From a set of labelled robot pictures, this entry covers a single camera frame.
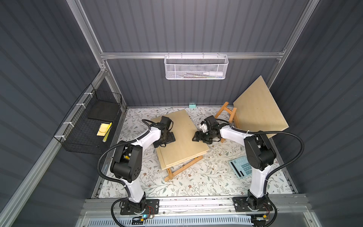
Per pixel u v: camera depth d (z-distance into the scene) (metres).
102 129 0.74
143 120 0.75
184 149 0.89
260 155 0.52
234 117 1.04
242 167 0.85
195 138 0.89
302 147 0.48
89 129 0.73
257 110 0.91
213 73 0.88
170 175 0.79
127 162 0.48
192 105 1.20
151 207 0.72
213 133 0.74
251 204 0.66
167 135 0.82
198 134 0.88
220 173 0.85
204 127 0.91
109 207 0.67
